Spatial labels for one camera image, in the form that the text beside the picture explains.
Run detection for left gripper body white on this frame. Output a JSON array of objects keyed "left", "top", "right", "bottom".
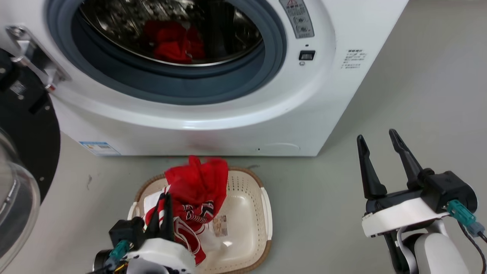
[{"left": 124, "top": 237, "right": 197, "bottom": 274}]

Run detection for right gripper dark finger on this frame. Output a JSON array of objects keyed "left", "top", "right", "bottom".
[
  {"left": 356, "top": 134, "right": 388, "bottom": 201},
  {"left": 388, "top": 129, "right": 435, "bottom": 191}
]

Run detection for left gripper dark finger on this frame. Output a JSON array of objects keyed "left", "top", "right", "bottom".
[
  {"left": 161, "top": 192, "right": 175, "bottom": 241},
  {"left": 145, "top": 199, "right": 162, "bottom": 240}
]

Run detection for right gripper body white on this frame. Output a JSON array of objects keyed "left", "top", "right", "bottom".
[{"left": 361, "top": 189, "right": 450, "bottom": 239}]

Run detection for red white striped jersey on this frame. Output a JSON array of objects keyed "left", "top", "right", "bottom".
[{"left": 144, "top": 155, "right": 229, "bottom": 266}]

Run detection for cream plastic laundry basket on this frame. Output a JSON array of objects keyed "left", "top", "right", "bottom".
[{"left": 127, "top": 167, "right": 273, "bottom": 274}]

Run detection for white front-load washing machine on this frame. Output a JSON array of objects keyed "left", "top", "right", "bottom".
[{"left": 0, "top": 0, "right": 409, "bottom": 157}]

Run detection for black washing machine door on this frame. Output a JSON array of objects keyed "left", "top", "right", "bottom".
[{"left": 0, "top": 49, "right": 61, "bottom": 260}]

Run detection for paper label sticker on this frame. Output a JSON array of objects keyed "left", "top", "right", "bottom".
[{"left": 212, "top": 215, "right": 228, "bottom": 237}]

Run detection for blue energy label sticker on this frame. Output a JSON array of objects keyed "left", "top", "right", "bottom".
[{"left": 79, "top": 141, "right": 122, "bottom": 157}]

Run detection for white printed text sticker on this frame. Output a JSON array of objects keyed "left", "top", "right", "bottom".
[{"left": 340, "top": 48, "right": 368, "bottom": 70}]

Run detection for grey rubber door seal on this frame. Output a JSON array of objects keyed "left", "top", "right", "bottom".
[{"left": 45, "top": 0, "right": 288, "bottom": 106}]

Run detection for grey warning sticker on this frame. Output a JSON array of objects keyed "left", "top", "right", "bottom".
[{"left": 279, "top": 0, "right": 315, "bottom": 40}]

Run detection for red clothing in drum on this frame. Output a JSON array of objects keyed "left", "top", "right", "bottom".
[{"left": 143, "top": 20, "right": 207, "bottom": 65}]

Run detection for stainless steel washer drum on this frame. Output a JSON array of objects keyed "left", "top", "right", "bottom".
[{"left": 78, "top": 0, "right": 264, "bottom": 67}]

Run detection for metal door hinge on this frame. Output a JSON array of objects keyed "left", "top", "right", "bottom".
[{"left": 5, "top": 25, "right": 72, "bottom": 92}]

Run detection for left arm cable teal plug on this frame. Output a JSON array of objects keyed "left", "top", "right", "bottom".
[{"left": 87, "top": 239, "right": 132, "bottom": 274}]

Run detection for arm cable teal plug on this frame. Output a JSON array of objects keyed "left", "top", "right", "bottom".
[
  {"left": 87, "top": 239, "right": 132, "bottom": 274},
  {"left": 446, "top": 199, "right": 487, "bottom": 274}
]

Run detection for right arm cable teal plug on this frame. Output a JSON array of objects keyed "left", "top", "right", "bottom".
[{"left": 446, "top": 199, "right": 487, "bottom": 274}]

